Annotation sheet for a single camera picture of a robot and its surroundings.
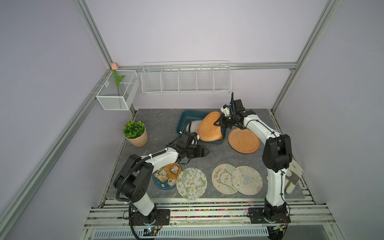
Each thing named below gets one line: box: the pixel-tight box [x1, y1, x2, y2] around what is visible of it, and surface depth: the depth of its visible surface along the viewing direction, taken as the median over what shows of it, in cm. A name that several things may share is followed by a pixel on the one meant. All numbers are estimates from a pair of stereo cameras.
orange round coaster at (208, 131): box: [198, 111, 223, 142], surface depth 95 cm
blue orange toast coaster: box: [152, 162, 182, 190], surface depth 89 cm
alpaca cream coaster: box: [211, 163, 238, 195], surface depth 88 cm
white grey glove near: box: [285, 158, 304, 195], surface depth 88 cm
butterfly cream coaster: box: [231, 165, 263, 196], surface depth 87 cm
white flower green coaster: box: [176, 167, 208, 200], surface depth 86 cm
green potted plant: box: [122, 120, 149, 147], surface depth 93 cm
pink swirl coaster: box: [186, 120, 202, 139], surface depth 111 cm
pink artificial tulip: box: [111, 62, 125, 96], surface depth 92 cm
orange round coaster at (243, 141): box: [228, 128, 260, 154], surface depth 104 cm
